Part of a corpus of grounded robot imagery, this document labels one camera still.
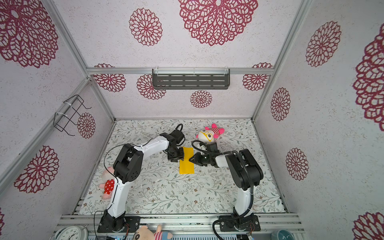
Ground yellow square paper sheet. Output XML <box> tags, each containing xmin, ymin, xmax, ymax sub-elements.
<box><xmin>179</xmin><ymin>147</ymin><xmax>195</xmax><ymax>175</ymax></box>

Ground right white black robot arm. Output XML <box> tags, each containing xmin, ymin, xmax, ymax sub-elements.
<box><xmin>189</xmin><ymin>149</ymin><xmax>264</xmax><ymax>218</ymax></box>

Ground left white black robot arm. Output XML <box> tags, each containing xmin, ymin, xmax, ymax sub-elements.
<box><xmin>107</xmin><ymin>133</ymin><xmax>185</xmax><ymax>219</ymax></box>

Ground pink white plush toy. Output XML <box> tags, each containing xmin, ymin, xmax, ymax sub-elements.
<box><xmin>196</xmin><ymin>124</ymin><xmax>225</xmax><ymax>146</ymax></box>

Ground pink doll red dotted dress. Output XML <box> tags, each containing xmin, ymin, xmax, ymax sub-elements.
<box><xmin>99</xmin><ymin>167</ymin><xmax>115</xmax><ymax>200</ymax></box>

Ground pig plush striped shirt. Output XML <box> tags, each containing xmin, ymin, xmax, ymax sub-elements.
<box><xmin>133</xmin><ymin>225</ymin><xmax>173</xmax><ymax>240</ymax></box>

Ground teal round clock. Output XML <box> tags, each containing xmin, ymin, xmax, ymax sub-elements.
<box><xmin>271</xmin><ymin>230</ymin><xmax>295</xmax><ymax>240</ymax></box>

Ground white analog alarm clock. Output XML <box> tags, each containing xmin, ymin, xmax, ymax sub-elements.
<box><xmin>55</xmin><ymin>226</ymin><xmax>88</xmax><ymax>240</ymax></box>

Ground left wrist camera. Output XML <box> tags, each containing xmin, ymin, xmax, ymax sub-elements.
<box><xmin>160</xmin><ymin>130</ymin><xmax>185</xmax><ymax>147</ymax></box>

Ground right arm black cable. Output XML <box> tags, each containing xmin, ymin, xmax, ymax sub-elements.
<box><xmin>191</xmin><ymin>139</ymin><xmax>256</xmax><ymax>240</ymax></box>

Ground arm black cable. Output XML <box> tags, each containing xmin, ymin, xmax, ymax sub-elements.
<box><xmin>191</xmin><ymin>139</ymin><xmax>256</xmax><ymax>240</ymax></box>
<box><xmin>93</xmin><ymin>123</ymin><xmax>184</xmax><ymax>232</ymax></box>

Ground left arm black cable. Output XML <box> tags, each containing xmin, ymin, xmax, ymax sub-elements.
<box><xmin>93</xmin><ymin>123</ymin><xmax>184</xmax><ymax>232</ymax></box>

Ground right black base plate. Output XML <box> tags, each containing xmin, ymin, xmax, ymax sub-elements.
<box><xmin>219</xmin><ymin>215</ymin><xmax>261</xmax><ymax>232</ymax></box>

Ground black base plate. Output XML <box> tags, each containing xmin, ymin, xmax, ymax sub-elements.
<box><xmin>219</xmin><ymin>215</ymin><xmax>261</xmax><ymax>232</ymax></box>
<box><xmin>97</xmin><ymin>215</ymin><xmax>141</xmax><ymax>233</ymax></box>

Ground dark grey wall shelf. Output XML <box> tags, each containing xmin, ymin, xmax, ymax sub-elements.
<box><xmin>152</xmin><ymin>69</ymin><xmax>231</xmax><ymax>90</ymax></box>

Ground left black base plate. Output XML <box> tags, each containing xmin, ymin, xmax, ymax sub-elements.
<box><xmin>97</xmin><ymin>215</ymin><xmax>141</xmax><ymax>233</ymax></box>

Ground black wire wall rack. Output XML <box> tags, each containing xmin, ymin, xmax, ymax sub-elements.
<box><xmin>53</xmin><ymin>95</ymin><xmax>92</xmax><ymax>137</ymax></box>

